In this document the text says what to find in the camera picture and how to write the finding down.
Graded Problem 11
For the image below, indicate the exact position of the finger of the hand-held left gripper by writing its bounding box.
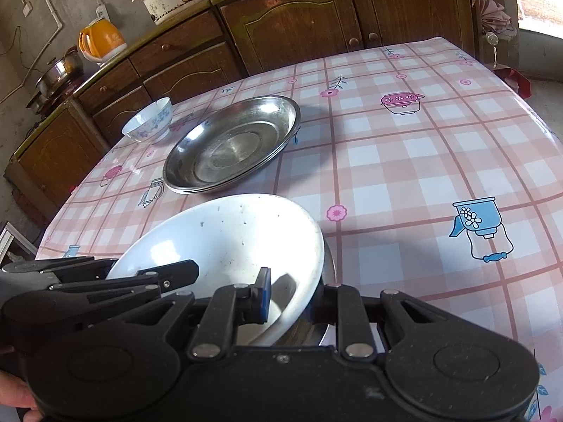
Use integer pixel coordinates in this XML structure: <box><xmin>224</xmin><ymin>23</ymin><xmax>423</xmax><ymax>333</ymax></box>
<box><xmin>50</xmin><ymin>282</ymin><xmax>161</xmax><ymax>304</ymax></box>
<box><xmin>106</xmin><ymin>260</ymin><xmax>200</xmax><ymax>292</ymax></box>

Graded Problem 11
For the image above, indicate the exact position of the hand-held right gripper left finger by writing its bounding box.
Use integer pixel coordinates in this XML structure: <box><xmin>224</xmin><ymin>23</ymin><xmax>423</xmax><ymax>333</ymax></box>
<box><xmin>110</xmin><ymin>267</ymin><xmax>273</xmax><ymax>359</ymax></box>

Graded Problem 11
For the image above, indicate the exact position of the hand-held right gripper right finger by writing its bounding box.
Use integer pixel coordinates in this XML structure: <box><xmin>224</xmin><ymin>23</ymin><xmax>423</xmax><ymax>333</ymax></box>
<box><xmin>323</xmin><ymin>283</ymin><xmax>445</xmax><ymax>359</ymax></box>

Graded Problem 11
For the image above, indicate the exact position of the deep steel bowl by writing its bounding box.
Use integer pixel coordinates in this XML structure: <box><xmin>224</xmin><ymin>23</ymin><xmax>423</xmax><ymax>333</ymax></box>
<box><xmin>273</xmin><ymin>237</ymin><xmax>340</xmax><ymax>348</ymax></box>

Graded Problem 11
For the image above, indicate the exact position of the white ceramic bowl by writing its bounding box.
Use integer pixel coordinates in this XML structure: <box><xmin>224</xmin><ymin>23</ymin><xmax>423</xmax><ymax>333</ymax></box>
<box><xmin>106</xmin><ymin>193</ymin><xmax>325</xmax><ymax>347</ymax></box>

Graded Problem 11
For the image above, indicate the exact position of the blue floral bowl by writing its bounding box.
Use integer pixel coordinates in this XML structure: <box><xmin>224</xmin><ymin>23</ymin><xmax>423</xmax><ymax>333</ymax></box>
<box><xmin>122</xmin><ymin>97</ymin><xmax>172</xmax><ymax>144</ymax></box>

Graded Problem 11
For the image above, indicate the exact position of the person's left hand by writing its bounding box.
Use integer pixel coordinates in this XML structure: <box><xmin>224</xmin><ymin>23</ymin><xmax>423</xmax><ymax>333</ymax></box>
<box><xmin>0</xmin><ymin>370</ymin><xmax>36</xmax><ymax>422</ymax></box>

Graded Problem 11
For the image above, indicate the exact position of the pink checked tablecloth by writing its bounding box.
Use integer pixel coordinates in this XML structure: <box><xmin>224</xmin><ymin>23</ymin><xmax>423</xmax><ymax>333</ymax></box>
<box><xmin>35</xmin><ymin>37</ymin><xmax>563</xmax><ymax>422</ymax></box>

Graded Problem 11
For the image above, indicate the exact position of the small steel pot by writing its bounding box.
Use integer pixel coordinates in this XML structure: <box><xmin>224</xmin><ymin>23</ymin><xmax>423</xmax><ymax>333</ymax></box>
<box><xmin>25</xmin><ymin>90</ymin><xmax>49</xmax><ymax>113</ymax></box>

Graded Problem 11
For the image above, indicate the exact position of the red stove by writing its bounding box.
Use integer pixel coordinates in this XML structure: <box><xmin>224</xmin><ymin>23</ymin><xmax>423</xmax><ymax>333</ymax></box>
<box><xmin>26</xmin><ymin>77</ymin><xmax>89</xmax><ymax>117</ymax></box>

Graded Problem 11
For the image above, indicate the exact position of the steel pot with lid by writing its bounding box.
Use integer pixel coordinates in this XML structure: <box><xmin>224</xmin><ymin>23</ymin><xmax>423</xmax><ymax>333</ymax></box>
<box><xmin>35</xmin><ymin>46</ymin><xmax>84</xmax><ymax>93</ymax></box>

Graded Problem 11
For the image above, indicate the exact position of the orange electric kettle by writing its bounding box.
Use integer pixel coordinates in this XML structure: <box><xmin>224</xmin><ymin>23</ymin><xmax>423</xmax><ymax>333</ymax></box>
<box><xmin>78</xmin><ymin>18</ymin><xmax>128</xmax><ymax>68</ymax></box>

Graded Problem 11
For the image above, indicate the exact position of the wooden kitchen cabinet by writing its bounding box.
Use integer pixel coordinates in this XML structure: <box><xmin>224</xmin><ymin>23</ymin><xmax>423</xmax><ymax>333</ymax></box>
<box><xmin>4</xmin><ymin>0</ymin><xmax>520</xmax><ymax>220</ymax></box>

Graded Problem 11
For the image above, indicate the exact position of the red bag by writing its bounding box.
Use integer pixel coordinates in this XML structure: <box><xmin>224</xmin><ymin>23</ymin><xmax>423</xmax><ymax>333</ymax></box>
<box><xmin>493</xmin><ymin>66</ymin><xmax>533</xmax><ymax>97</ymax></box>

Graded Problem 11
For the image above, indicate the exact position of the pink cloth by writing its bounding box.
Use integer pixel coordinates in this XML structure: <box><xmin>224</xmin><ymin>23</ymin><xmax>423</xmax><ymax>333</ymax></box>
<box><xmin>475</xmin><ymin>0</ymin><xmax>517</xmax><ymax>36</ymax></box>

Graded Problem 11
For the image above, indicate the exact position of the white frame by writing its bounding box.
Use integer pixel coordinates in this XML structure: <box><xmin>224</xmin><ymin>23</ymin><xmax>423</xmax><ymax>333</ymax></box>
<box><xmin>0</xmin><ymin>222</ymin><xmax>27</xmax><ymax>269</ymax></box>

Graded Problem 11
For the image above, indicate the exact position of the white wall pipe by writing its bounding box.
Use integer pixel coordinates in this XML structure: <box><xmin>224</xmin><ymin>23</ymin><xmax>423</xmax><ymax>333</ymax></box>
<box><xmin>0</xmin><ymin>0</ymin><xmax>64</xmax><ymax>106</ymax></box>

